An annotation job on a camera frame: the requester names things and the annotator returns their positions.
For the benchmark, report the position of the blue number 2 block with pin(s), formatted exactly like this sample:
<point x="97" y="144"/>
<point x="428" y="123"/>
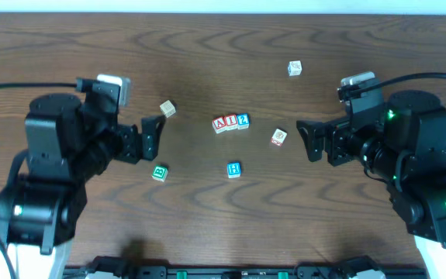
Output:
<point x="243" y="121"/>

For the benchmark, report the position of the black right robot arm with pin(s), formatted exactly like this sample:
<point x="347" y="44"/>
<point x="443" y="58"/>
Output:
<point x="400" y="141"/>

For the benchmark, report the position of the red-edged picture block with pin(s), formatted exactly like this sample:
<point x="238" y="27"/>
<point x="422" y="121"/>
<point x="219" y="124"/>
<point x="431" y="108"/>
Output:
<point x="278" y="137"/>

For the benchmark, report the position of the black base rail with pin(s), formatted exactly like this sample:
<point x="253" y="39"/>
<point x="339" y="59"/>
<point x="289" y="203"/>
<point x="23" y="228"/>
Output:
<point x="360" y="267"/>

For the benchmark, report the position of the green letter B block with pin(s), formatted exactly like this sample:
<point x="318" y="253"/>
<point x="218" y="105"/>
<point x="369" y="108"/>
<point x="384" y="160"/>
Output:
<point x="160" y="173"/>

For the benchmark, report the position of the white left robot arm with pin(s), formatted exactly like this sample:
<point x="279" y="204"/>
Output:
<point x="69" y="142"/>

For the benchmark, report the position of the red letter I block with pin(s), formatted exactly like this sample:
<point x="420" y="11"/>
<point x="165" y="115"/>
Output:
<point x="231" y="122"/>

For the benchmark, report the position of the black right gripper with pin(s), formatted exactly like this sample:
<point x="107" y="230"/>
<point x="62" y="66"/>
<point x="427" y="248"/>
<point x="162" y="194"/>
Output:
<point x="333" y="144"/>

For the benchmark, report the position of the white picture block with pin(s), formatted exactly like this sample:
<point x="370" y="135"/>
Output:
<point x="294" y="68"/>

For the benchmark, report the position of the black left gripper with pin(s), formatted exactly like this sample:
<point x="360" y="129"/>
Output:
<point x="130" y="143"/>

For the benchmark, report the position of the plain beige wooden block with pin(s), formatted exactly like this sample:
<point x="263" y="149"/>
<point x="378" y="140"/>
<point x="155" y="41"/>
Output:
<point x="168" y="108"/>

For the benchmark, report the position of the blue letter H block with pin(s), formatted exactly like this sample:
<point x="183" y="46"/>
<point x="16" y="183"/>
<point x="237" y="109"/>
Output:
<point x="233" y="169"/>

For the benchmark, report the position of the red letter A block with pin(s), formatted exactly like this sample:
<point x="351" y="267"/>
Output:
<point x="219" y="125"/>

